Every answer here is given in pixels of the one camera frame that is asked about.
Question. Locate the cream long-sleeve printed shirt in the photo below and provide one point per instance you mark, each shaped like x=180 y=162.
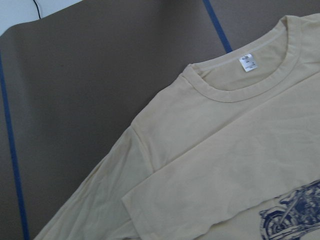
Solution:
x=229 y=151

